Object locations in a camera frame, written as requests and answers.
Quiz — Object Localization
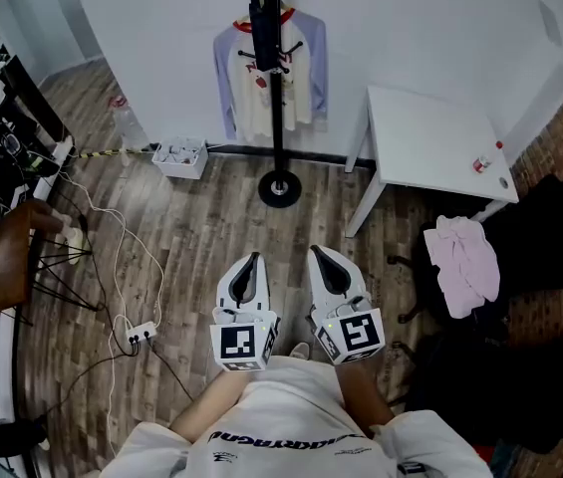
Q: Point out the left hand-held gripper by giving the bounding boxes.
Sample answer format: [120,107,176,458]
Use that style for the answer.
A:
[209,252,282,373]

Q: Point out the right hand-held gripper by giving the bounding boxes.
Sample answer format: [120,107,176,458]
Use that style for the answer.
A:
[307,244,387,366]

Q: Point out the black coat stand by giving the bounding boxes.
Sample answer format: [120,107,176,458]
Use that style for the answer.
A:
[240,0,319,210]

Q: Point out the black umbrella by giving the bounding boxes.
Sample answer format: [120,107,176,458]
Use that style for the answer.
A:
[248,0,281,73]

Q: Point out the person's right forearm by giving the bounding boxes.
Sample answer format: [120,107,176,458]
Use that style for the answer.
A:
[333,359,396,440]

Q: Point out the person's left forearm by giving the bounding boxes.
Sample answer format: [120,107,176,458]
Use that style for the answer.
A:
[168,364,253,445]

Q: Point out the black office chair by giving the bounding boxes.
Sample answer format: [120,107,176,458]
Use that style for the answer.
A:
[386,220,511,407]

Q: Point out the white power strip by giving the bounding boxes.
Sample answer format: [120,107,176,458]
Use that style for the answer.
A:
[125,321,158,347]

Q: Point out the pink cloth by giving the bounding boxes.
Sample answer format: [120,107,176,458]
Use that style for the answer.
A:
[422,214,502,320]

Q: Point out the white storage box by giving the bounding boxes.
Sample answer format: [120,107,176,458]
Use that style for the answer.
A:
[151,136,209,181]

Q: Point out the person's white printed shirt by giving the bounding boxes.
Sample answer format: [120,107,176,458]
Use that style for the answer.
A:
[89,355,494,478]

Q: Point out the white table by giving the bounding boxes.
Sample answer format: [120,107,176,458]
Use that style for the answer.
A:
[344,85,520,239]

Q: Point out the white raglan shirt purple sleeves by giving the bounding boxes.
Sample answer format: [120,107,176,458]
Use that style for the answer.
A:
[212,6,330,143]

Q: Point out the black bag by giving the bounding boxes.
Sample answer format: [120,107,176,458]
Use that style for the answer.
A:
[482,173,563,296]

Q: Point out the brown wooden hairpin-leg table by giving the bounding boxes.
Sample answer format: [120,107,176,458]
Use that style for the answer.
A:
[0,197,106,328]

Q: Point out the black desk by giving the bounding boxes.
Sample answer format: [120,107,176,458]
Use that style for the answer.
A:
[0,53,76,178]

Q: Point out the white cable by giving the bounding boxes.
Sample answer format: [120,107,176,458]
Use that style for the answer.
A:
[59,169,166,460]

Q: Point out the yellow black striped cable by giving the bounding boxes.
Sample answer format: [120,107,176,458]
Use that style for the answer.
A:
[72,147,155,159]

